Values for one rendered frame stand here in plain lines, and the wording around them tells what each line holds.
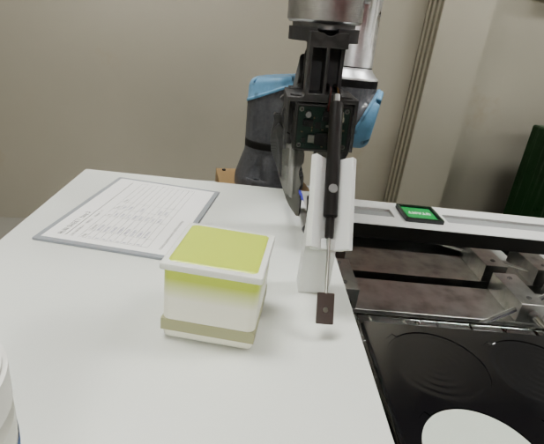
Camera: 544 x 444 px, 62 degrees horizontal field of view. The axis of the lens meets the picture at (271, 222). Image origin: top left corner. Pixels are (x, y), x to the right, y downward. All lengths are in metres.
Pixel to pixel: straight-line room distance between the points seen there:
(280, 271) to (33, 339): 0.23
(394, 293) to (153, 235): 0.33
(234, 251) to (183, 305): 0.05
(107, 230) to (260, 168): 0.47
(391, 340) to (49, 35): 2.43
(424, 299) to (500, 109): 2.73
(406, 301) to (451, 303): 0.07
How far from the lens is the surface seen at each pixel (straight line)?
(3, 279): 0.46
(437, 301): 0.65
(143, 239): 0.50
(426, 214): 0.70
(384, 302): 0.62
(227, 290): 0.33
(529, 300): 0.67
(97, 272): 0.45
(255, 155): 0.93
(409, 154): 2.86
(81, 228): 0.53
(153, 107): 2.67
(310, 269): 0.42
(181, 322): 0.35
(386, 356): 0.49
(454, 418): 0.46
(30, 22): 2.73
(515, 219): 0.80
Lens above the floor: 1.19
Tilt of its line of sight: 24 degrees down
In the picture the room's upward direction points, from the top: 7 degrees clockwise
